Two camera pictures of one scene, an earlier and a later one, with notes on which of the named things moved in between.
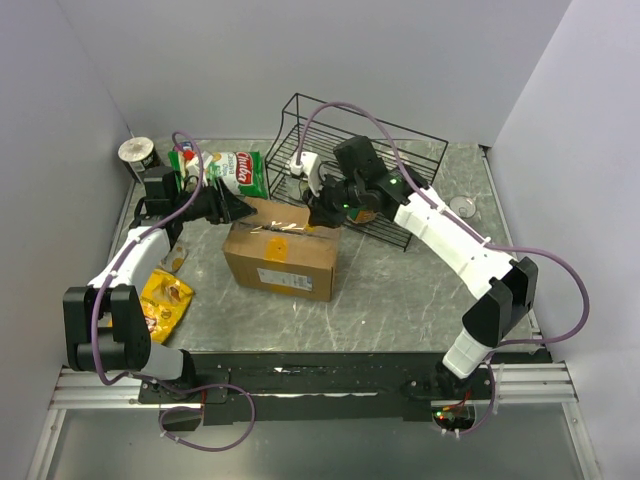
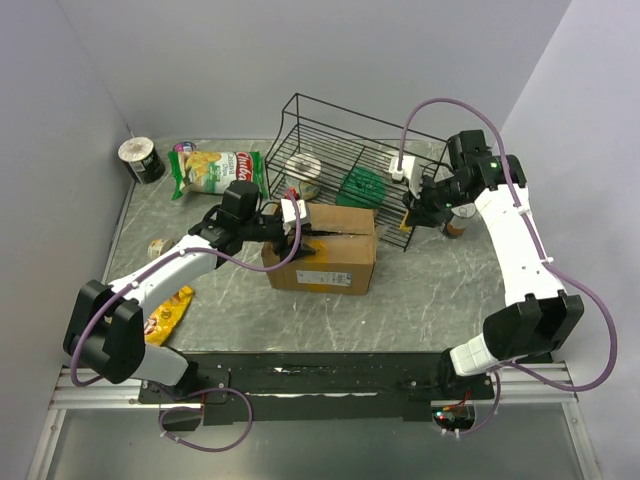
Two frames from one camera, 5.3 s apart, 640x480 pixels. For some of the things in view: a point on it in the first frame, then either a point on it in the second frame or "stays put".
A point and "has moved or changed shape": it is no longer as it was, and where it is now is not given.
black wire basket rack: (308, 125) stays put
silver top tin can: (462, 206) stays put
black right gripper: (321, 213) → (419, 213)
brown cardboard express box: (275, 249) has moved or changed shape
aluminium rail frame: (542, 384) stays put
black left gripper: (225, 207) → (281, 246)
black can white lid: (138, 154) stays put
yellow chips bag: (164, 298) stays put
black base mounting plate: (250, 387) stays put
